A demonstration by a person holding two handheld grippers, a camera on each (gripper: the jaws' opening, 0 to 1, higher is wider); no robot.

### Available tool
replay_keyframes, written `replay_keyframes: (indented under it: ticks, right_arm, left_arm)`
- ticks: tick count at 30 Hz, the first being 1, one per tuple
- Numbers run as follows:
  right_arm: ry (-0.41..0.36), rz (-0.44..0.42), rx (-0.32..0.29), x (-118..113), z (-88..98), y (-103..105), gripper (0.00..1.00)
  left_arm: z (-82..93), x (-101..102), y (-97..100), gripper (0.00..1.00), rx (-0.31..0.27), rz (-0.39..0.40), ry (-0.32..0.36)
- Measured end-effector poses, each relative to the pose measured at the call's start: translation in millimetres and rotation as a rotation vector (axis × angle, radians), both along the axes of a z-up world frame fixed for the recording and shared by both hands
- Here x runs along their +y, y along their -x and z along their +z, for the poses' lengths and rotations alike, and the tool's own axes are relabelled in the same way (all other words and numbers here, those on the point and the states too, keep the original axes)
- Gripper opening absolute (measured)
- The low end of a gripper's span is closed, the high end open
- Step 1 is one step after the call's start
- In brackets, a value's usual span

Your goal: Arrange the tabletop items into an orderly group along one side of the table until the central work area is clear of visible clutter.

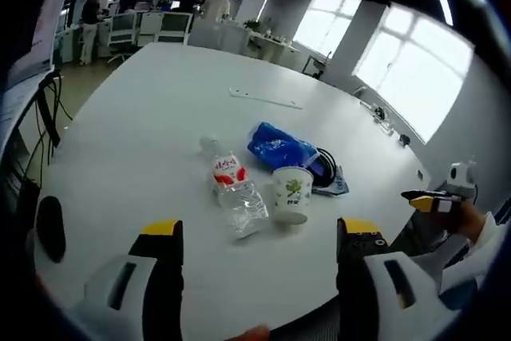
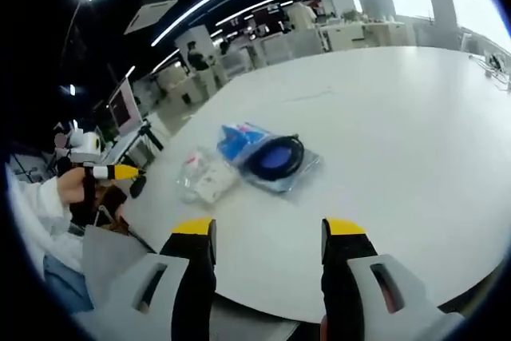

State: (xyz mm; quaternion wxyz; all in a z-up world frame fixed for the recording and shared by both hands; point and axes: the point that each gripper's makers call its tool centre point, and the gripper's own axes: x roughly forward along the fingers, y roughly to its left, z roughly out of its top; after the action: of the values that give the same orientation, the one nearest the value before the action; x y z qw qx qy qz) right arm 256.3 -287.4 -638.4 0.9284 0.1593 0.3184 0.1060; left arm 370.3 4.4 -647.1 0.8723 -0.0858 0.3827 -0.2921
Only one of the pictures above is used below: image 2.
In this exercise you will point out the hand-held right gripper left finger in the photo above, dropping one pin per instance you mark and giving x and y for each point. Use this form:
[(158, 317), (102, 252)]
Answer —
[(187, 285)]

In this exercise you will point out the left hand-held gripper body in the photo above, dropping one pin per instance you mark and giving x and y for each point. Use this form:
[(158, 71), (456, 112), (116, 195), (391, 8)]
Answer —
[(84, 142)]

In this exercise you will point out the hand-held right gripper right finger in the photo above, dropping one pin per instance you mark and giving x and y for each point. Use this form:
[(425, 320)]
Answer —
[(347, 277)]

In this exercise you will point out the clear bag with white items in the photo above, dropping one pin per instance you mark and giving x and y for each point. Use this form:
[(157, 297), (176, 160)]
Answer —
[(205, 181)]

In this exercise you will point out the white tabletop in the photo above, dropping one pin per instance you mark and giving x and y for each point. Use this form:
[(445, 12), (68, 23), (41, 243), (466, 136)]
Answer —
[(379, 137)]

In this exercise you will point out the person's left hand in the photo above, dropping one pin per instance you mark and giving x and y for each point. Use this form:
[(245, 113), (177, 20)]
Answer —
[(72, 189)]

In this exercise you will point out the person's right hand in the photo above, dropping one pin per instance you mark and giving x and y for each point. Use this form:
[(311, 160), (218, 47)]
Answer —
[(323, 329)]

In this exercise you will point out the brown bag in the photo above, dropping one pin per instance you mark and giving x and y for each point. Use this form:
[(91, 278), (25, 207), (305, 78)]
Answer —
[(112, 199)]

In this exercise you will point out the black tripod stand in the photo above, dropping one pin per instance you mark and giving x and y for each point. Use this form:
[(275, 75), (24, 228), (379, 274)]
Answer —
[(151, 138)]

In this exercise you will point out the computer monitor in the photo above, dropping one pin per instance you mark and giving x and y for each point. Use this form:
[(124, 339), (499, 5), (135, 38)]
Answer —
[(124, 106)]

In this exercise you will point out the person's blue jeans leg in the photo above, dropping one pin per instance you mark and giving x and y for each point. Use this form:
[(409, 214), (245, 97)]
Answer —
[(66, 287)]

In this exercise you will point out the ceiling air conditioner panel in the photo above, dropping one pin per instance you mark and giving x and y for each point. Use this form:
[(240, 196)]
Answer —
[(149, 16)]

